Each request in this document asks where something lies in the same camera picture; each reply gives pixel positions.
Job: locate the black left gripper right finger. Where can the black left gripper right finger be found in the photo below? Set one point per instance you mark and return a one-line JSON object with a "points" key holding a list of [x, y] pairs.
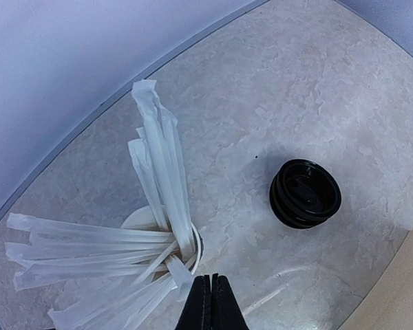
{"points": [[225, 311]]}

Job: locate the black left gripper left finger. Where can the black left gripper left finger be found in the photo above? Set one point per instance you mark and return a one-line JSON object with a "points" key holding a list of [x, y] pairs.
{"points": [[196, 314]]}

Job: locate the brown paper takeout bag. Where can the brown paper takeout bag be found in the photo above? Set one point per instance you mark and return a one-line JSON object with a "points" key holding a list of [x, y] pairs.
{"points": [[389, 304]]}

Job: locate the black cup holding straws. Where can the black cup holding straws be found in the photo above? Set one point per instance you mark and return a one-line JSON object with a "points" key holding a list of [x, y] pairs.
{"points": [[191, 244]]}

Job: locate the stack of black lids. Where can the stack of black lids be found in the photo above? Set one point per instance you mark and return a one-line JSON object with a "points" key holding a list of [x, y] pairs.
{"points": [[304, 195]]}

